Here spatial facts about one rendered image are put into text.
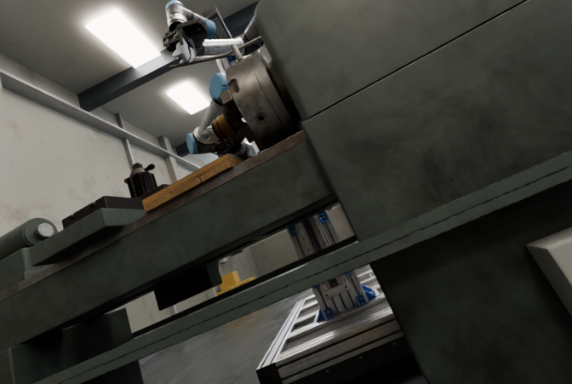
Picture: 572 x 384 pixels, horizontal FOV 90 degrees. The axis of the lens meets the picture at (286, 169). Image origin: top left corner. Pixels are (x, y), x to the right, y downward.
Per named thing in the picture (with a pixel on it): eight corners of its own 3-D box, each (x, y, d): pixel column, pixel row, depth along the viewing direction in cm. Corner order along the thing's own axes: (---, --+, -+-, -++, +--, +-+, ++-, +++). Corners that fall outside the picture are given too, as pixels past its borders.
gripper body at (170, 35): (178, 62, 106) (175, 43, 112) (197, 50, 104) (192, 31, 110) (163, 47, 99) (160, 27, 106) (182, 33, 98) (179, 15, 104)
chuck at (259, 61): (310, 139, 110) (275, 69, 113) (295, 127, 79) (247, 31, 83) (302, 143, 111) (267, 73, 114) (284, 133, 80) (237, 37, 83)
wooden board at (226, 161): (274, 182, 111) (271, 173, 112) (231, 166, 77) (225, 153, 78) (211, 214, 117) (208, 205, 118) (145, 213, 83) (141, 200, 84)
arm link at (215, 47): (243, 45, 165) (170, 48, 129) (254, 31, 158) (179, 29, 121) (255, 61, 165) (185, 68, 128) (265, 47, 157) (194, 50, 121)
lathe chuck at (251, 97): (302, 143, 111) (267, 73, 114) (284, 133, 80) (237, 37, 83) (282, 154, 113) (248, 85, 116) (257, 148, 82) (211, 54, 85)
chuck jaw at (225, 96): (253, 97, 96) (236, 78, 85) (258, 109, 94) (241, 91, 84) (225, 113, 98) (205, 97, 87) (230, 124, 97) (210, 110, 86)
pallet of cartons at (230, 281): (234, 304, 811) (225, 276, 833) (269, 289, 804) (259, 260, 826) (213, 318, 671) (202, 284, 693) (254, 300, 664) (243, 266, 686)
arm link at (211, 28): (205, 38, 129) (180, 28, 122) (216, 18, 122) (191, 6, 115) (207, 50, 126) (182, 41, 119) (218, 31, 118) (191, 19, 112)
